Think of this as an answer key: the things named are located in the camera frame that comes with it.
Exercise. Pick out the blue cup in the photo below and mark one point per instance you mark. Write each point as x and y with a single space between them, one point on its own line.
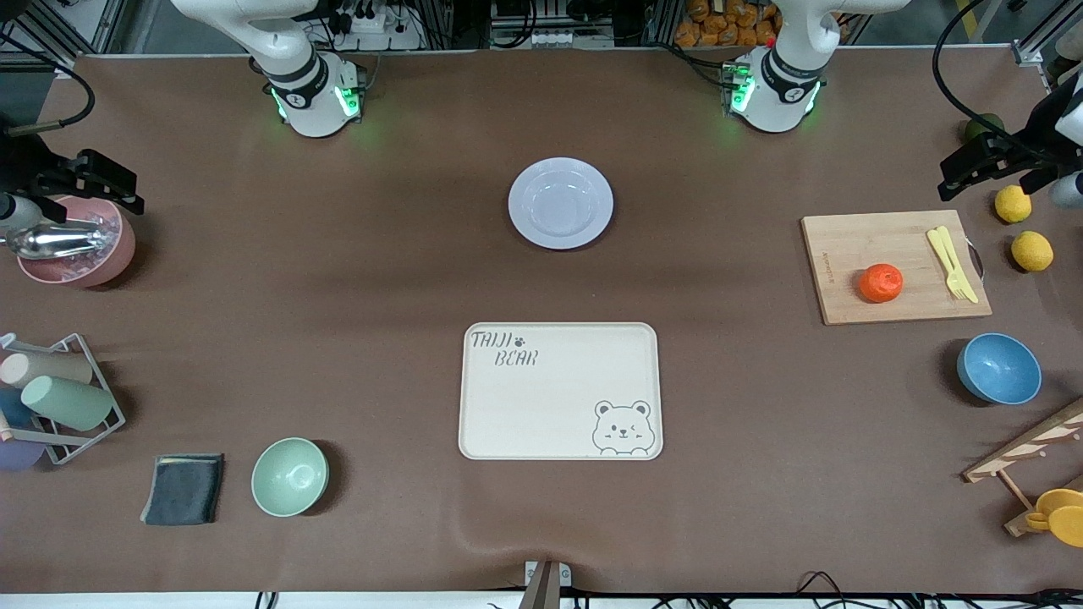
13 410

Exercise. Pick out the beige cup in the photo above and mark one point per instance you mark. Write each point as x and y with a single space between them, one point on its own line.
51 367

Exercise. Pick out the grey metal table clamp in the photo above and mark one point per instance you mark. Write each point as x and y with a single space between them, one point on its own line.
546 579

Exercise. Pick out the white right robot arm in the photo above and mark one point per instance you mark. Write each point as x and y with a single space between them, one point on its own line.
313 106

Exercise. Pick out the pale green bowl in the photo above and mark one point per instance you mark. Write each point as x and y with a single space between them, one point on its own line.
289 477

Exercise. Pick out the dark green fruit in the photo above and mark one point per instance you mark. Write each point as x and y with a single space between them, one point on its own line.
981 125

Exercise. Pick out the mint green cup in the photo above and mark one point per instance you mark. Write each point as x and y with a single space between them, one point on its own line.
68 402

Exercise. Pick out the white round plate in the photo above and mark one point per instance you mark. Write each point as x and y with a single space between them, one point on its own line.
560 203

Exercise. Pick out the purple cup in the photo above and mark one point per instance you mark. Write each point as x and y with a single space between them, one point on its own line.
19 455

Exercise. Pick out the yellow plastic knife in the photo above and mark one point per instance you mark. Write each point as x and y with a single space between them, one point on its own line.
961 258

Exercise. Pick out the pink bowl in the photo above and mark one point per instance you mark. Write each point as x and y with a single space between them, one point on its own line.
118 254

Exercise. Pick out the yellow plastic fork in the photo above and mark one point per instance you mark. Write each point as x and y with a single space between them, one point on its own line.
937 244

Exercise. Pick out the cream bear print tray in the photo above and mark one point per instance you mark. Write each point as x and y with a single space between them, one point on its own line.
541 406

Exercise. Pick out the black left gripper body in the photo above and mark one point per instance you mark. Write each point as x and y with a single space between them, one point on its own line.
1034 149

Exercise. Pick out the wooden peg drying rack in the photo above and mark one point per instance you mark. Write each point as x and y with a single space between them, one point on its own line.
1028 444

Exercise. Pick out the yellow lemon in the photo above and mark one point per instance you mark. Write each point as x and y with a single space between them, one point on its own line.
1013 205
1032 251

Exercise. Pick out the blue bowl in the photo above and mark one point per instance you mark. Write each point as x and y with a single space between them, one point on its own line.
1000 368

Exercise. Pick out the wooden cutting board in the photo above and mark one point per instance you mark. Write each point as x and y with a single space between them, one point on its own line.
871 245

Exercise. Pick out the shiny metal scoop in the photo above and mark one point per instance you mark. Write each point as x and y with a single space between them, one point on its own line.
51 241

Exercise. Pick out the dark grey folded cloth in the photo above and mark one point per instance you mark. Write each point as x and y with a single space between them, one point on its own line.
182 491

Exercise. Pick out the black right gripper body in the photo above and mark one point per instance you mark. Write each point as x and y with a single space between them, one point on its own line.
27 166

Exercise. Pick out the clear ice pile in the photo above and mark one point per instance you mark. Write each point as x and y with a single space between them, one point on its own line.
106 230

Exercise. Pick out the white power strip with plugs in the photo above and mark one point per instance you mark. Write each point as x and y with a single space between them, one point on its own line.
372 25

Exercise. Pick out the pile of orange fruits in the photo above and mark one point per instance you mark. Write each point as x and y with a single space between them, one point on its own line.
728 21

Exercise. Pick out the orange fruit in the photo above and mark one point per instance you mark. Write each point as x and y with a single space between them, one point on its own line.
881 283

